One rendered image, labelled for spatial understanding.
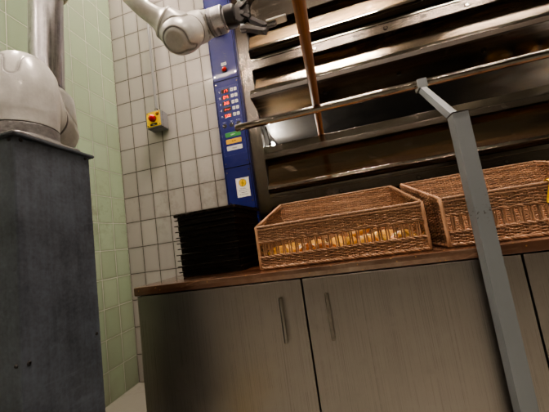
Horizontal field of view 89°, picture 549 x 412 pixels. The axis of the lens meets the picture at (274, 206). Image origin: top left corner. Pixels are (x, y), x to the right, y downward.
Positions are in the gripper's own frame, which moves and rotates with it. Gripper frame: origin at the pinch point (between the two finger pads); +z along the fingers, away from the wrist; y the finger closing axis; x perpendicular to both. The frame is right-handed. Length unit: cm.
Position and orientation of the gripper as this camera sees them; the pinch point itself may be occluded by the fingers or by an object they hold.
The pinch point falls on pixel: (280, 0)
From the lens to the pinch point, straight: 120.5
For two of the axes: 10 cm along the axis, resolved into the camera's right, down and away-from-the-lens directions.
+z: 9.6, -1.6, -2.1
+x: -2.3, -0.8, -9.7
